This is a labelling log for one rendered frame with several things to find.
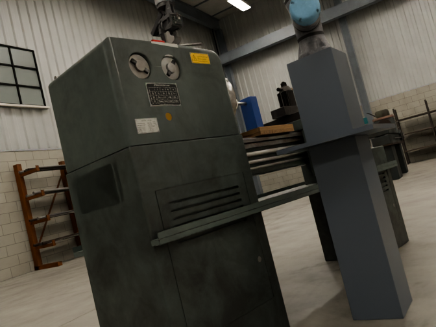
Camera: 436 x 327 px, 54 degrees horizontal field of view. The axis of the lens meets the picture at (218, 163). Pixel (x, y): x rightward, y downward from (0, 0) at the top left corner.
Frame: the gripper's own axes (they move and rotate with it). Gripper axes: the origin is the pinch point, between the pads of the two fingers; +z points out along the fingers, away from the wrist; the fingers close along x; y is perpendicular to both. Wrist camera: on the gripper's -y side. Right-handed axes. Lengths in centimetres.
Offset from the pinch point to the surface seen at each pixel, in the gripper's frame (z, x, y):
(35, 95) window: -235, 296, -755
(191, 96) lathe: 25.6, -9.3, 14.0
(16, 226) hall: 37, 190, -725
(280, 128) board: 40, 58, 6
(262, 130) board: 41, 42, 6
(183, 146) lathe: 45, -19, 14
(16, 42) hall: -356, 279, -753
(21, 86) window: -253, 265, -747
